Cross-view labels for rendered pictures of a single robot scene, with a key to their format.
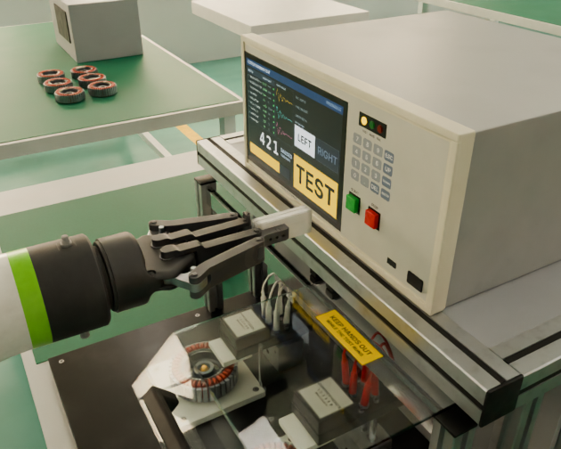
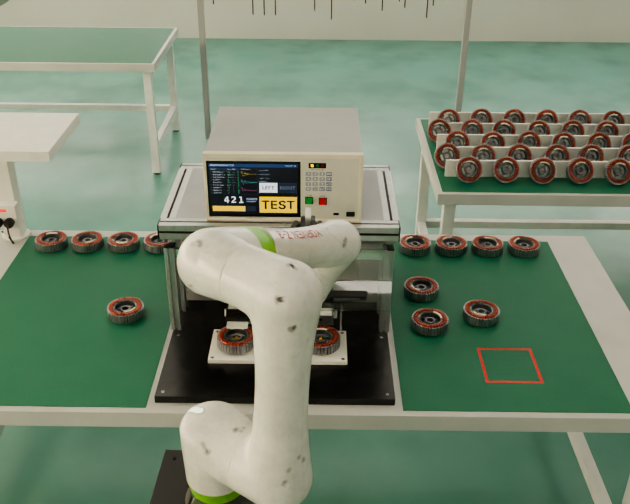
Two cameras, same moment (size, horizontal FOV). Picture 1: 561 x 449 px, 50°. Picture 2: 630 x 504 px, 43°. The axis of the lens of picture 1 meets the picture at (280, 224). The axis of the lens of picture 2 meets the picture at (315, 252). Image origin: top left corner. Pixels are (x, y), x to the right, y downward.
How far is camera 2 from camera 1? 1.79 m
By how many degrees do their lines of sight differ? 51
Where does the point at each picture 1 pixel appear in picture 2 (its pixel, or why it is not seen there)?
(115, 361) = (185, 372)
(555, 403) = not seen: hidden behind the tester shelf
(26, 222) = not seen: outside the picture
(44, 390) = (173, 408)
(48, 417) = not seen: hidden behind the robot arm
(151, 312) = (148, 354)
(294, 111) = (258, 177)
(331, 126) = (289, 174)
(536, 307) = (374, 205)
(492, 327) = (376, 215)
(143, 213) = (23, 328)
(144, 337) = (176, 357)
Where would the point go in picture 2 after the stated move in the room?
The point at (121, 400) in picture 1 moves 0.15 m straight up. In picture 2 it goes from (219, 376) to (216, 332)
